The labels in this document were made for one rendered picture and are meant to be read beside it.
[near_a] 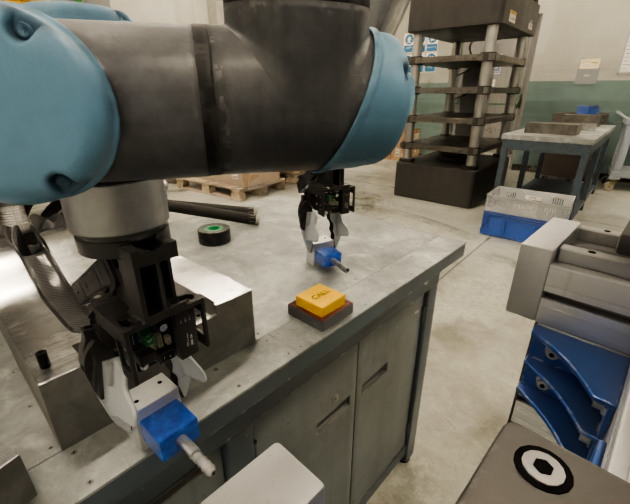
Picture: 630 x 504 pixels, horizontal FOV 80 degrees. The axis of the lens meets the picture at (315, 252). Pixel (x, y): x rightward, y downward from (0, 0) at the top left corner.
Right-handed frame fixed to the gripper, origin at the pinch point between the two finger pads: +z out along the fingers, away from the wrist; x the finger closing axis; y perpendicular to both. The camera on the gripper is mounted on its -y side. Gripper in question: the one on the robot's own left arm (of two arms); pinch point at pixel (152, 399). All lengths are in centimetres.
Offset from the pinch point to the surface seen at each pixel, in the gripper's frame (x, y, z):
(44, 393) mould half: -7.8, -5.3, -3.2
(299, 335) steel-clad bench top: 23.4, -0.3, 4.6
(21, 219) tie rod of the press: 7, -79, -1
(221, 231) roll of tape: 39, -41, 1
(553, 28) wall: 651, -106, -111
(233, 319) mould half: 14.4, -4.5, -1.0
